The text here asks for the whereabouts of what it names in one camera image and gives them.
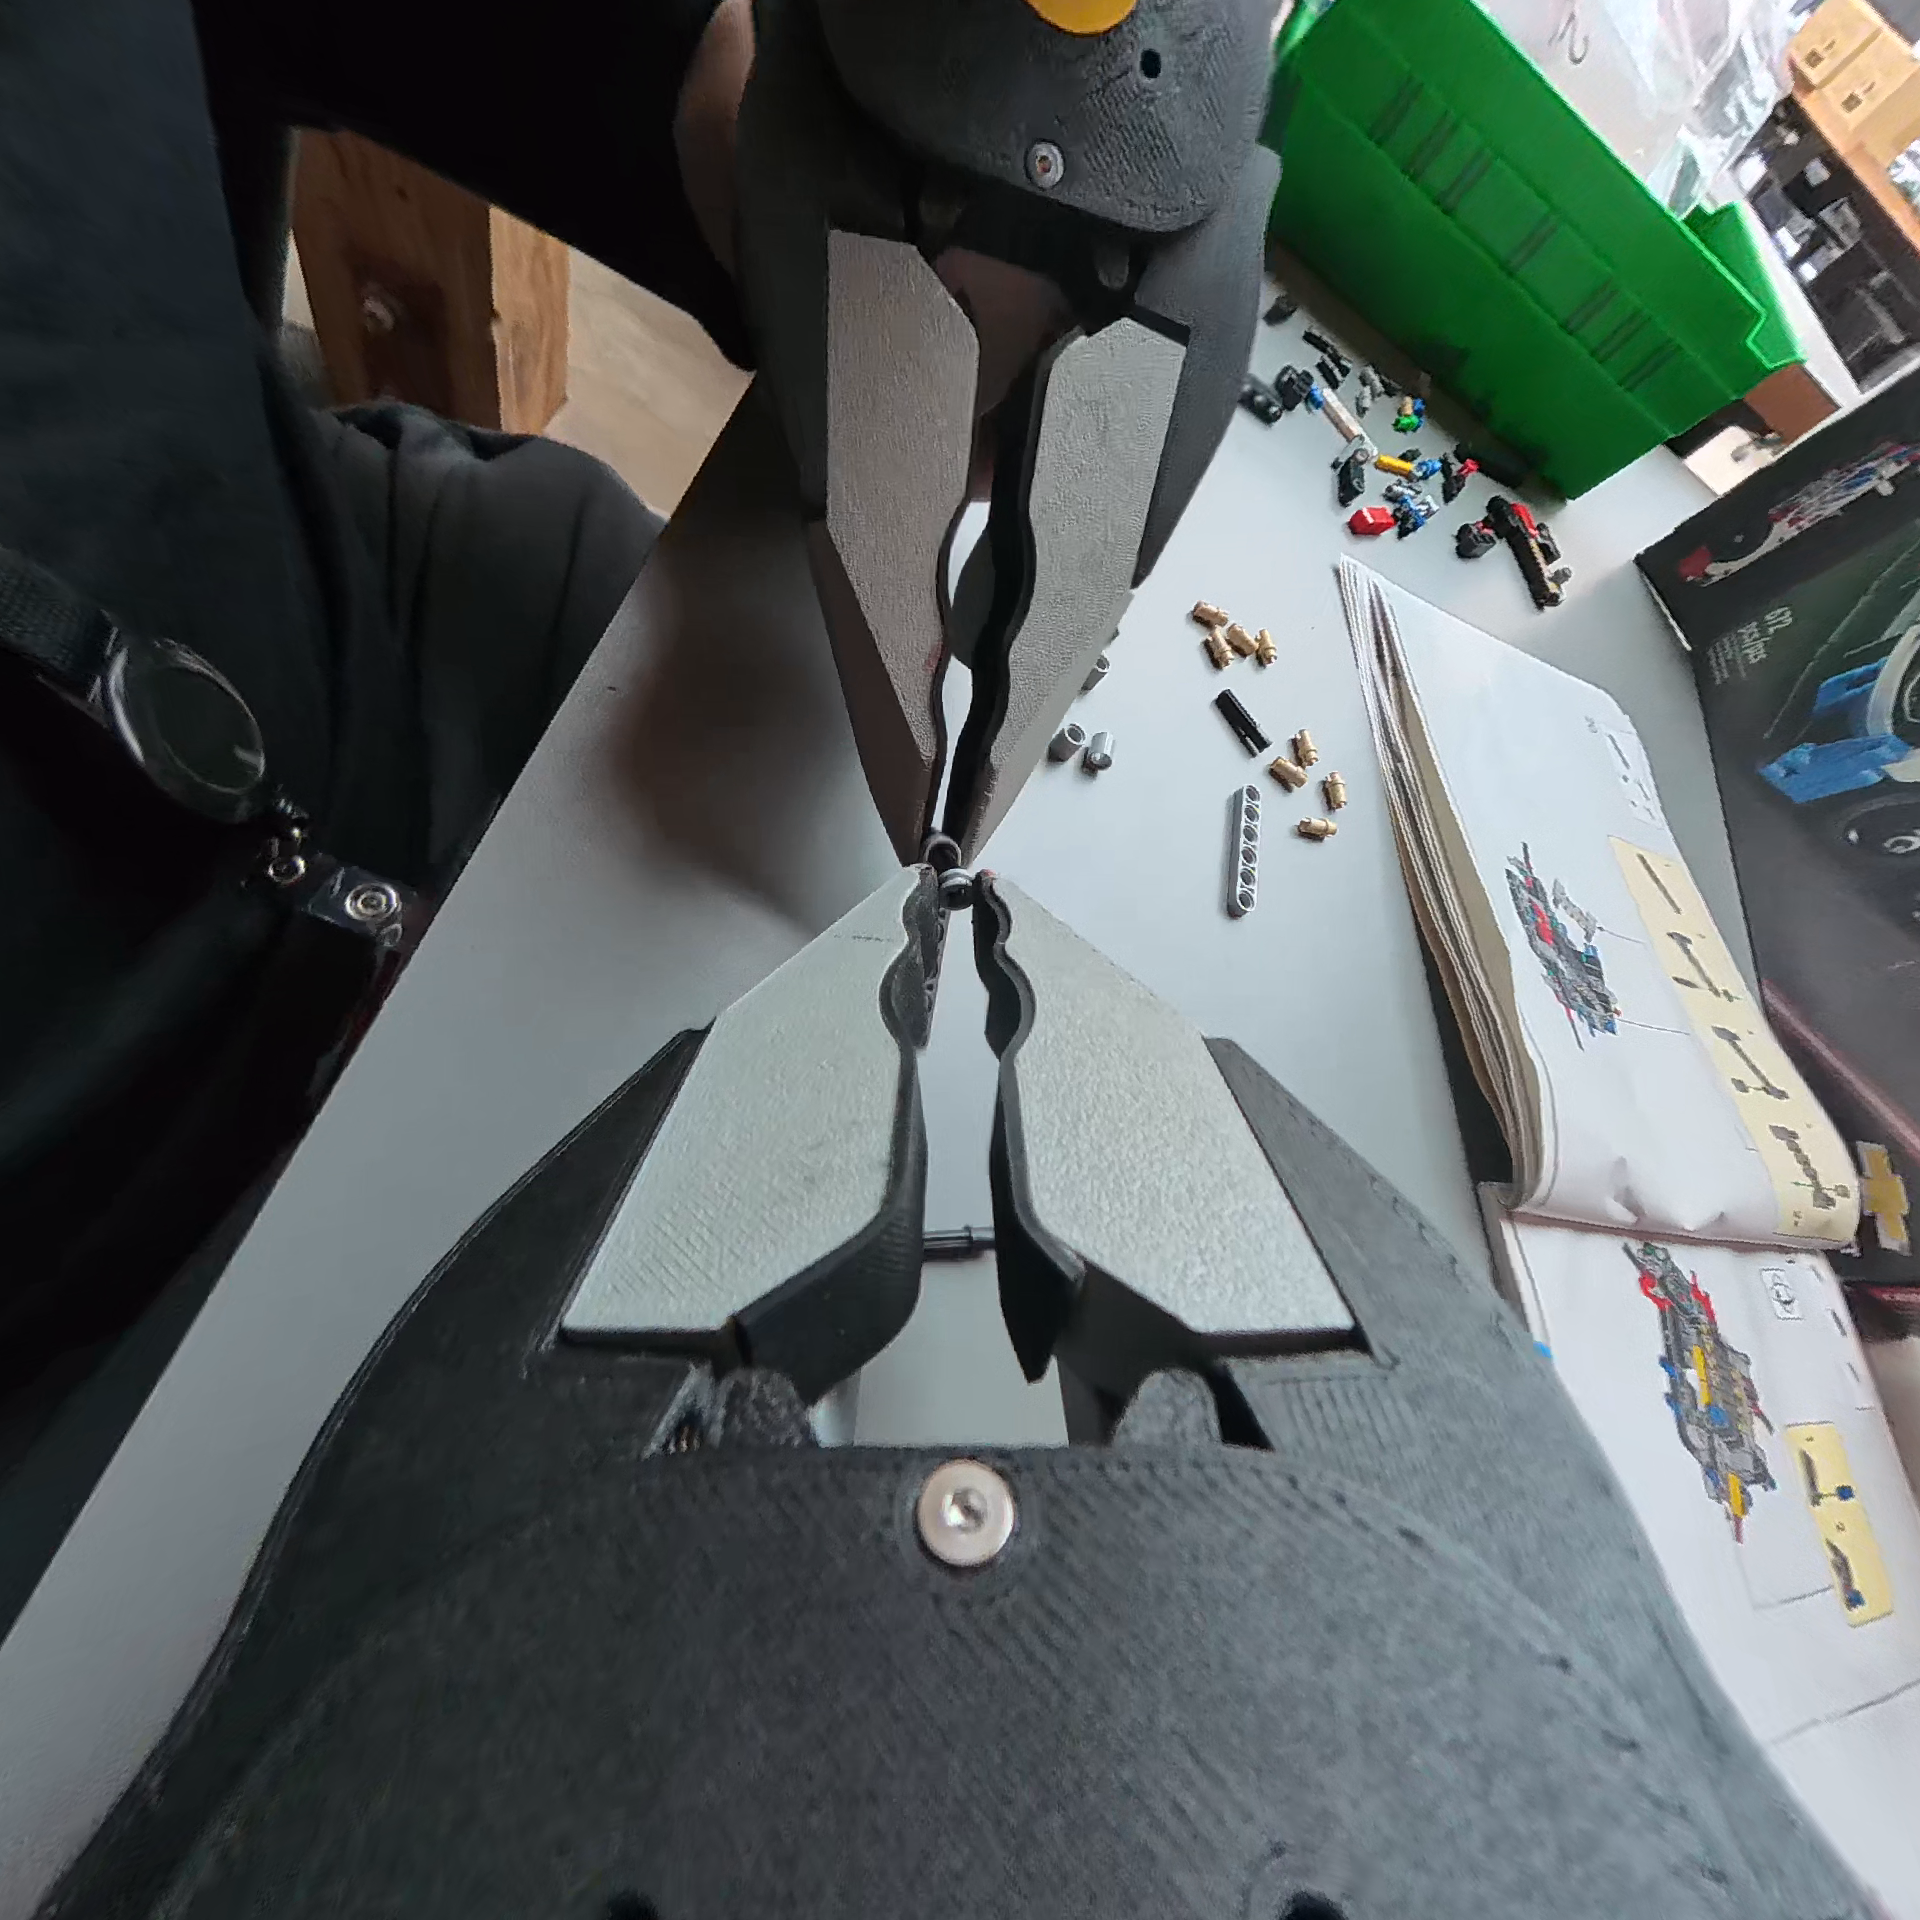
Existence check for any clear badge holder with clip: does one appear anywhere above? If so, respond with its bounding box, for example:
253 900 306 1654
246 806 427 1142

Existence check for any open lego instruction booklet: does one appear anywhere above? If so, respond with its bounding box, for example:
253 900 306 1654
1335 556 1920 1751

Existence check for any black round badge reel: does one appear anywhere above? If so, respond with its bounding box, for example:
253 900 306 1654
108 632 271 827

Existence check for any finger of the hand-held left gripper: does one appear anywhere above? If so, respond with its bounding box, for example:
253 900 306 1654
938 315 1193 873
823 225 994 870

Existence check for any pile of loose lego pieces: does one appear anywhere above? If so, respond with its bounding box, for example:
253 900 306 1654
1236 295 1581 616

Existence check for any black lego set box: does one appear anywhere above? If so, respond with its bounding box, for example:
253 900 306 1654
1632 398 1920 1293

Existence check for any person's left hand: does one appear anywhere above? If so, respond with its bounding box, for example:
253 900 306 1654
669 0 756 297

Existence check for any black lanyard strap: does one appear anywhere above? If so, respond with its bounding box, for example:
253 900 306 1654
0 538 150 707

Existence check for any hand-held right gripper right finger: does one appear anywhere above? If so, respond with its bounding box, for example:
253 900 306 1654
976 873 1360 1391

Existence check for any green plastic bin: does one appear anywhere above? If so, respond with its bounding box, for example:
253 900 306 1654
1262 0 1810 503

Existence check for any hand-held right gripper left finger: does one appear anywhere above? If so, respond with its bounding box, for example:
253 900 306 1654
556 870 943 1374

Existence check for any wooden cabinet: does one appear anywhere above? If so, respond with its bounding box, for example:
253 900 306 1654
289 132 581 434

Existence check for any cardboard box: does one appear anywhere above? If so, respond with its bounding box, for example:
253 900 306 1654
1783 0 1920 149

